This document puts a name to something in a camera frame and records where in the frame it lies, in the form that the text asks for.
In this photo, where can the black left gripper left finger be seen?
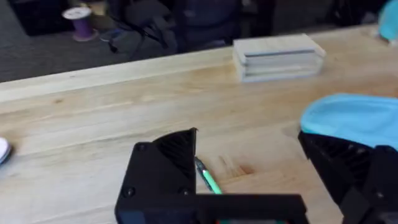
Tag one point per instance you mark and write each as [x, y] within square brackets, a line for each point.
[161, 169]

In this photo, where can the white object at table edge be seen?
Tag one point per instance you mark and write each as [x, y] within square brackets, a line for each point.
[3, 150]

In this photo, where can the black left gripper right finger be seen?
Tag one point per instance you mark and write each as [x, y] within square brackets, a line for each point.
[348, 168]

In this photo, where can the black office chair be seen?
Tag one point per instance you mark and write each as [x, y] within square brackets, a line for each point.
[174, 25]

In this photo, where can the green pen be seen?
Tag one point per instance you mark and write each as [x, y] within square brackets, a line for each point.
[207, 178]

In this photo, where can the stack of pale wooden boards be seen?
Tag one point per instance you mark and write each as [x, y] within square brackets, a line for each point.
[276, 57]

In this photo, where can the light blue object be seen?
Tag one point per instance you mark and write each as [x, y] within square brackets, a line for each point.
[388, 20]

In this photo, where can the purple thread spool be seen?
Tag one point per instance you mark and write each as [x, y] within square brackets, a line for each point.
[80, 22]

